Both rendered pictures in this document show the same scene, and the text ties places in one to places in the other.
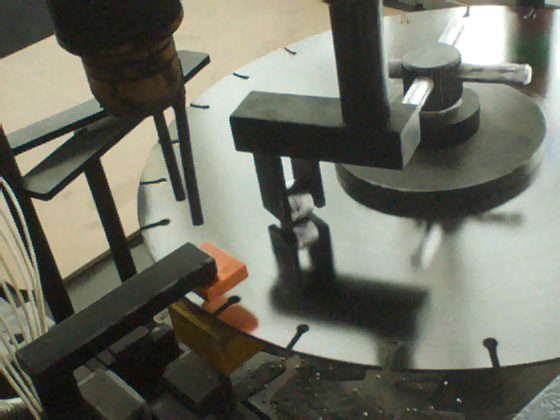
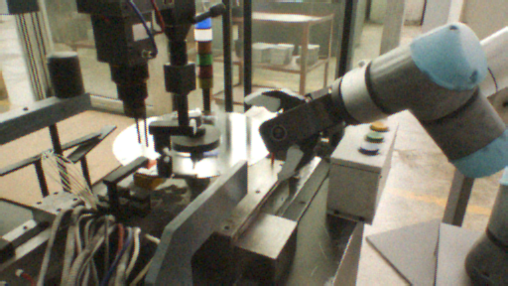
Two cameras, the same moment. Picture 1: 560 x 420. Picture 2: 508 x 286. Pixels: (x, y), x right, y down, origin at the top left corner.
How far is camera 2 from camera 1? 0.34 m
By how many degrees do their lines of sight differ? 27
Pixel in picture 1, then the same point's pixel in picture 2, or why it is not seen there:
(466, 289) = (210, 163)
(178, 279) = (141, 162)
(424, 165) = (194, 140)
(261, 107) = (156, 123)
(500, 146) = (211, 136)
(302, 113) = (167, 123)
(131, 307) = (131, 168)
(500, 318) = (219, 167)
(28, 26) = (74, 109)
